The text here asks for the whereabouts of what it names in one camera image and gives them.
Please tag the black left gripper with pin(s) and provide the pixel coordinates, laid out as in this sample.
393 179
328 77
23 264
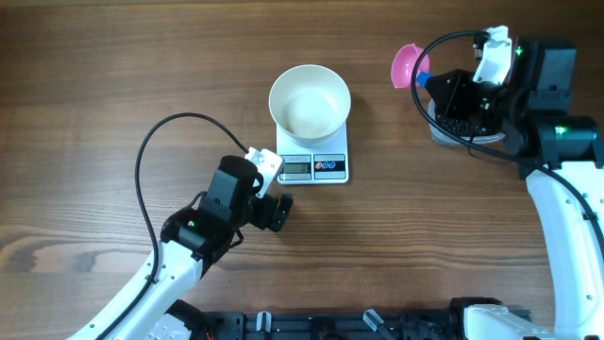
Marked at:
263 219

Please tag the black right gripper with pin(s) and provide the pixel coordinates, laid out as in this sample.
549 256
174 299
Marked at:
448 104

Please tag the pink scoop blue handle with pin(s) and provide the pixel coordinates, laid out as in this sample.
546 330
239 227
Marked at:
403 64

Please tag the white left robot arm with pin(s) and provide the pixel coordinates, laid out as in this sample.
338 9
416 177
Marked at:
149 306

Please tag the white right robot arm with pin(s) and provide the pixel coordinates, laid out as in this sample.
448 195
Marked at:
522 89

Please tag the white digital kitchen scale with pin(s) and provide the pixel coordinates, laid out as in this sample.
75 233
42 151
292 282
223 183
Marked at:
325 162

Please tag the white bowl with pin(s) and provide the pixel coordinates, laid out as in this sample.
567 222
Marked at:
310 103

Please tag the black beans in container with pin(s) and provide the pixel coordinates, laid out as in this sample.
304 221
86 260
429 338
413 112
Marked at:
462 128

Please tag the clear plastic bean container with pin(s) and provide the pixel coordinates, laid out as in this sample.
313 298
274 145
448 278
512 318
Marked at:
439 138

